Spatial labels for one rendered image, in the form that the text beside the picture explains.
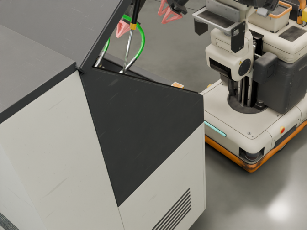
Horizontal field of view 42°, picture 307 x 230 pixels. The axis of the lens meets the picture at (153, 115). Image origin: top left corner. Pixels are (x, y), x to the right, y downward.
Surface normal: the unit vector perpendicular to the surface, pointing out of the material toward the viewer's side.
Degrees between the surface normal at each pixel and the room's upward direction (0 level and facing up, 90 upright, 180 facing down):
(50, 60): 0
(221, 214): 0
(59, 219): 90
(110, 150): 90
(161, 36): 0
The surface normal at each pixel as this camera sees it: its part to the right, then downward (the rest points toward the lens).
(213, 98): -0.10, -0.72
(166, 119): 0.76, 0.39
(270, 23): -0.75, 0.54
